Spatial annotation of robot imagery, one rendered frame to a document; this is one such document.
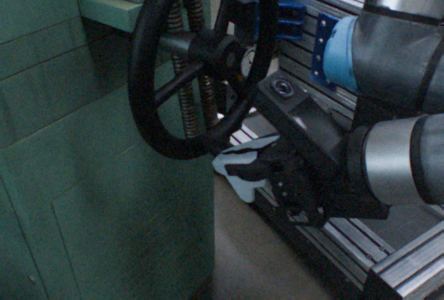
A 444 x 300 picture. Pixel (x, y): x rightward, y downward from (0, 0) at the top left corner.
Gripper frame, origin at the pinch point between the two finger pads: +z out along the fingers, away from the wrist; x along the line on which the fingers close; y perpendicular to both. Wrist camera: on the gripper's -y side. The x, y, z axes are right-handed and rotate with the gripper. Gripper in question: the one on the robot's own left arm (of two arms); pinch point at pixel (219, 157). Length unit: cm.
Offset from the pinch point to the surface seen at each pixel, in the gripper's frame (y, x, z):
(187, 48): -13.1, 5.5, 3.0
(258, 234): 52, 47, 54
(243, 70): -3.0, 30.9, 18.3
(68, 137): -8.2, -5.3, 22.5
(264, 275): 57, 36, 45
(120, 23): -19.3, 0.7, 7.1
